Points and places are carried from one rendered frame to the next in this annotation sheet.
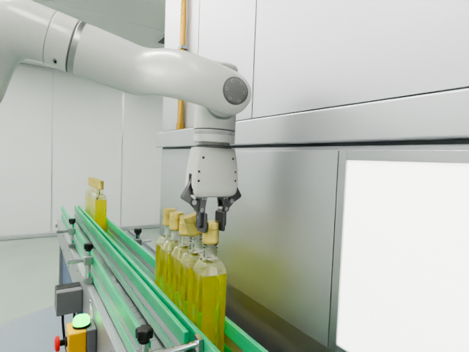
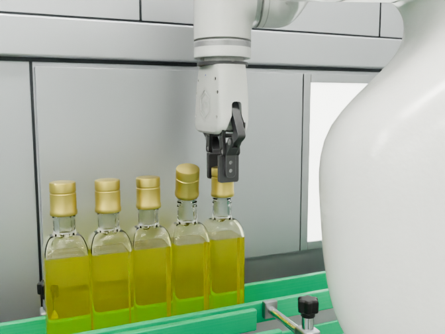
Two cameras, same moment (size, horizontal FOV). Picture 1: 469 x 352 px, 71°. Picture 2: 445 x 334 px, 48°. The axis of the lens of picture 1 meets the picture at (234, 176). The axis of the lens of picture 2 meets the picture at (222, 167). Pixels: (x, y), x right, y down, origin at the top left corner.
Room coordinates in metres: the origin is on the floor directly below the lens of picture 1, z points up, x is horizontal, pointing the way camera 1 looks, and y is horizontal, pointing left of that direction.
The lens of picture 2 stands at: (0.55, 0.78, 1.44)
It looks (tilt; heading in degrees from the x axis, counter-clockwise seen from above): 7 degrees down; 279
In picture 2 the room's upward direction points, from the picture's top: straight up
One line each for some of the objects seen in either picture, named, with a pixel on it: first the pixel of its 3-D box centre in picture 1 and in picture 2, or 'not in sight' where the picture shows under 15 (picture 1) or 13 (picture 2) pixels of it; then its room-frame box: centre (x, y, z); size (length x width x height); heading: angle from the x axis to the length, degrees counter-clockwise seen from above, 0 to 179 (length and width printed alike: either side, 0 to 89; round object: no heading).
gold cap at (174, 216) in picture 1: (176, 220); (107, 195); (0.81, 0.14, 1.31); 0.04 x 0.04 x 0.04
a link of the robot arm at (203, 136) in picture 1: (215, 138); (222, 52); (0.67, 0.04, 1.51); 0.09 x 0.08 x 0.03; 122
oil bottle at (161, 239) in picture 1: (167, 273); (67, 307); (0.86, 0.17, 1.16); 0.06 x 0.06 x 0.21; 32
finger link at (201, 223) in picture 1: (197, 215); (231, 160); (0.65, 0.07, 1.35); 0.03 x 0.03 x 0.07; 32
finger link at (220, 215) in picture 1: (225, 214); (214, 156); (0.68, 0.02, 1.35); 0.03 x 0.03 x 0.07; 32
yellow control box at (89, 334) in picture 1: (79, 339); not in sight; (0.88, 0.41, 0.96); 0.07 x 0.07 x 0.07; 32
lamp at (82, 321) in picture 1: (81, 320); not in sight; (0.88, 0.41, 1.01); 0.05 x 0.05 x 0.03
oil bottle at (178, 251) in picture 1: (184, 288); (149, 295); (0.76, 0.11, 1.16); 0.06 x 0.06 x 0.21; 33
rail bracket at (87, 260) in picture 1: (80, 264); not in sight; (1.03, 0.48, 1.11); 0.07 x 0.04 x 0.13; 122
